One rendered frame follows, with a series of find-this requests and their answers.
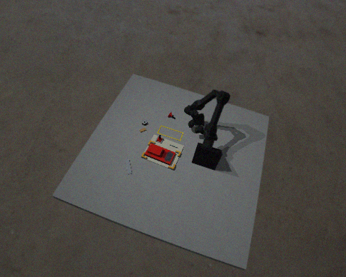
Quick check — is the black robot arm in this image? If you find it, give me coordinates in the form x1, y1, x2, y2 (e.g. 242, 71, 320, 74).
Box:
184, 90, 230, 149

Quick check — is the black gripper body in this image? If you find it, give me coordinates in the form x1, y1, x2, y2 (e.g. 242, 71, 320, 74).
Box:
193, 114, 204, 134

